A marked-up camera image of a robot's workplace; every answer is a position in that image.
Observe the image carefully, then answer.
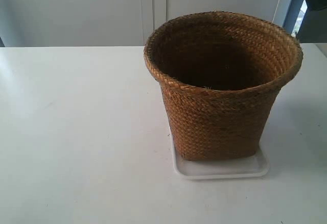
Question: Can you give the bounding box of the brown woven straw basket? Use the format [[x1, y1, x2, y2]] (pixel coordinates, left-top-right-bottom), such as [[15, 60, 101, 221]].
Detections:
[[144, 11, 303, 161]]

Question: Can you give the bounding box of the white rectangular plastic tray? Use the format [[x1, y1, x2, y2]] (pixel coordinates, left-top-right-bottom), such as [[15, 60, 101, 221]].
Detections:
[[171, 138, 270, 181]]

